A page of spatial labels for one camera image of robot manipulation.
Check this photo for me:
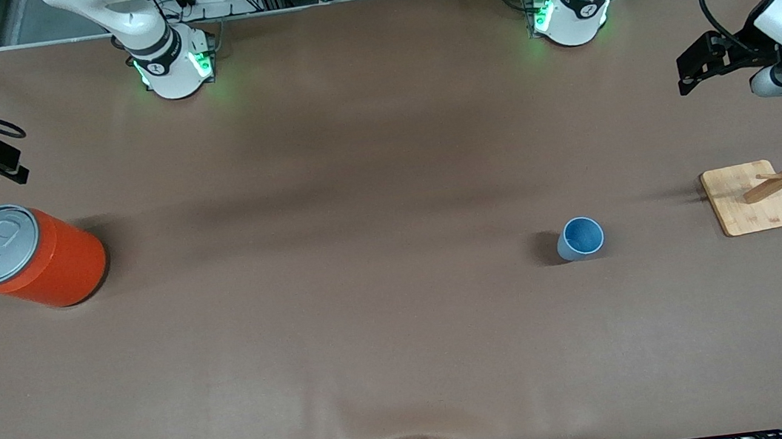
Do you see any brown table mat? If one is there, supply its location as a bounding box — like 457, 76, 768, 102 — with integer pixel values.
0, 0, 782, 439

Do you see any wooden mug stand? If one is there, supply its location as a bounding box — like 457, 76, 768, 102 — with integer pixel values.
692, 108, 782, 241

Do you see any blue plastic cup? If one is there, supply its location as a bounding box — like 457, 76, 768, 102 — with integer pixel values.
553, 214, 608, 264

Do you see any orange can with grey lid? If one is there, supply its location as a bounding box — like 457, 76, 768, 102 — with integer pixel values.
0, 192, 115, 317

